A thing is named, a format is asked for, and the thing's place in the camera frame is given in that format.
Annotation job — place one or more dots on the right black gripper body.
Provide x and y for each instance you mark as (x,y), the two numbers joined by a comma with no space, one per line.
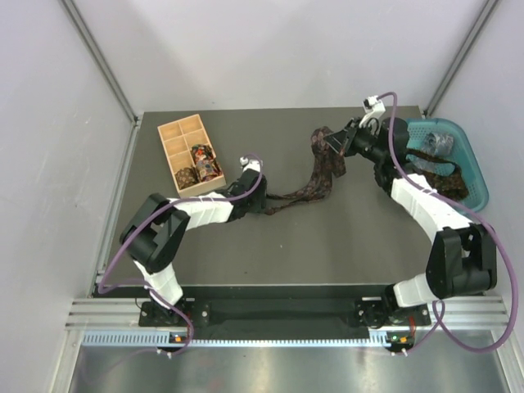
(362,142)

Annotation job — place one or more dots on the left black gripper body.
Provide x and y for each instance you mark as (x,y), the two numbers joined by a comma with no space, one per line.
(257,202)

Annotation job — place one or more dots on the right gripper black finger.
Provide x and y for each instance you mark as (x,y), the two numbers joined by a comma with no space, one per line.
(343,137)
(343,147)

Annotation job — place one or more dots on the dark purple patterned tie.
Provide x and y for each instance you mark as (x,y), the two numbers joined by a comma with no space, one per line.
(328,165)

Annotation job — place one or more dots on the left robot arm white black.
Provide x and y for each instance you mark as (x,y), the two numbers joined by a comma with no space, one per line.
(155,247)

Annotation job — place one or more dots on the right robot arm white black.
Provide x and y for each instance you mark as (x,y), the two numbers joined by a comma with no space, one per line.
(462,260)

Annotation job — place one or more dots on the wooden compartment box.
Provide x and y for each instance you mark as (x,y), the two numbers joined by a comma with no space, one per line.
(177,138)

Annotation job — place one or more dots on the colourful rolled tie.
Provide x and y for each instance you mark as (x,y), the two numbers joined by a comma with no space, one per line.
(207,168)

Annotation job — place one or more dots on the brown patterned rolled tie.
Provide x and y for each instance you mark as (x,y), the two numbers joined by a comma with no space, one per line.
(186,177)

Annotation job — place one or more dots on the grey patterned tie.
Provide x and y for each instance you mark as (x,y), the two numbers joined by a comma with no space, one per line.
(438,144)

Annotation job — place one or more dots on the teal plastic basket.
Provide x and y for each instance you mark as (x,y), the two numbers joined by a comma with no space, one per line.
(462,154)

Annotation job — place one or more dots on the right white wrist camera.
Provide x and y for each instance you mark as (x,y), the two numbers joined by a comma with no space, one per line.
(374,108)

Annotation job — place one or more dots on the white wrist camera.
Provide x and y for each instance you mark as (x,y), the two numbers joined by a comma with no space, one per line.
(250,162)
(374,108)

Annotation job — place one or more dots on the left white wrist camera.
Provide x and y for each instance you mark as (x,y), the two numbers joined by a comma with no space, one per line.
(250,162)

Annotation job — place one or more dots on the right aluminium frame post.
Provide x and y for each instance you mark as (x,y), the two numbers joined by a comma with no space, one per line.
(480,21)

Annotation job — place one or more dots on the aluminium frame post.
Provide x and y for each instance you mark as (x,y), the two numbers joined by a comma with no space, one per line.
(480,21)
(76,18)

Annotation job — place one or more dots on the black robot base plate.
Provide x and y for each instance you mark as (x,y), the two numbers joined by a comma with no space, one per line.
(292,312)

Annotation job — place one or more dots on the left aluminium frame post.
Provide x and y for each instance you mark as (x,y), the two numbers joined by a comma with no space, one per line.
(76,18)

